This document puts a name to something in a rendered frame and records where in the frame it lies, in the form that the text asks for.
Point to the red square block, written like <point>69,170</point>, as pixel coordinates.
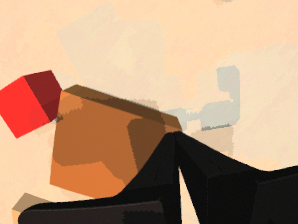
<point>30,101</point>

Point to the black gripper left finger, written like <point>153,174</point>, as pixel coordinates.
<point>152,197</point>

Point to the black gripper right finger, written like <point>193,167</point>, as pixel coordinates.
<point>226,191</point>

